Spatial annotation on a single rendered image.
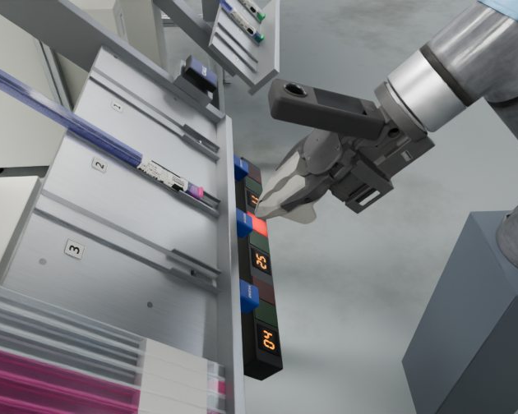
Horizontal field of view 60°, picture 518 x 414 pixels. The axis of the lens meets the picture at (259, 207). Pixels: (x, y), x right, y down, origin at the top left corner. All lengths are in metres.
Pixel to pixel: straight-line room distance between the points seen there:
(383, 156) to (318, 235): 1.02
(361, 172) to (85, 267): 0.28
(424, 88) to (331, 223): 1.13
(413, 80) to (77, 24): 0.42
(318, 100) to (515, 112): 0.19
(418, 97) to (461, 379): 0.65
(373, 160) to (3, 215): 0.55
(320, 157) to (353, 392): 0.83
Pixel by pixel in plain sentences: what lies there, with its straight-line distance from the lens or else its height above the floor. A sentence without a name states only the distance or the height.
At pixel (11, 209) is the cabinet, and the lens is 0.79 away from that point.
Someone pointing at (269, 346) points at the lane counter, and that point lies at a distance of 0.50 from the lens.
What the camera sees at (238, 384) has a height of 0.73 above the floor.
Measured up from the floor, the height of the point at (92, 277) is 0.81.
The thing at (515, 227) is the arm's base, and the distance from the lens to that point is 0.80.
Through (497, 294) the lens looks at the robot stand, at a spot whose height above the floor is 0.51.
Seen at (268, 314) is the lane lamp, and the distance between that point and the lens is 0.53.
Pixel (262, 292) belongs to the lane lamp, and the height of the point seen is 0.66.
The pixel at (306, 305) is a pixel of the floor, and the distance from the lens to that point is 1.33.
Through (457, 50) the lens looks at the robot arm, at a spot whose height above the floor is 0.93.
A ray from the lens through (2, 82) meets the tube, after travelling 0.48.
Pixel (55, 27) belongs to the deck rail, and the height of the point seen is 0.87.
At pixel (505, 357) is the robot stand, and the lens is 0.94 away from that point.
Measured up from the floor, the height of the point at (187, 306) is 0.74.
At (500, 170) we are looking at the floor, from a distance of 1.98.
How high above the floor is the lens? 1.10
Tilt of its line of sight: 44 degrees down
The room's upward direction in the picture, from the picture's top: straight up
